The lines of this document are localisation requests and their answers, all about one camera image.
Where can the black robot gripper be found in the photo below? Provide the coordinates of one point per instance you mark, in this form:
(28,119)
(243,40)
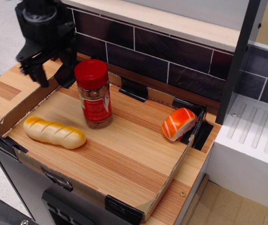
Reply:
(47,32)

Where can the red-capped basil spice bottle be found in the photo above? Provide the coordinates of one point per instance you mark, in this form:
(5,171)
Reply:
(94,91)

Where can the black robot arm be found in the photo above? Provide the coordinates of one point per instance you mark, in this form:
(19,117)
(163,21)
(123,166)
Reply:
(64,79)

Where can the toy bread loaf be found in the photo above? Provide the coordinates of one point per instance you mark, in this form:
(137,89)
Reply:
(54,133)

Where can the light wooden shelf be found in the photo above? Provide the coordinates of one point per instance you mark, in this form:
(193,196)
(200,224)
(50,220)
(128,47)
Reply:
(176,25)

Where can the toy salmon nigiri sushi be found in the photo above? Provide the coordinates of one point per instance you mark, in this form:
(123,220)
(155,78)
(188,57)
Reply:
(178,123)

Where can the black toy oven front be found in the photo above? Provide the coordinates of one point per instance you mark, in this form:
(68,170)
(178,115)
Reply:
(75,213)

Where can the white toy sink drainboard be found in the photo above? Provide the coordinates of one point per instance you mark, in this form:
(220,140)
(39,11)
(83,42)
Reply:
(239,158)

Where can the dark grey vertical post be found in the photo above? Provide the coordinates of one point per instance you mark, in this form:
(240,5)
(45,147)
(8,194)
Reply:
(241,49)

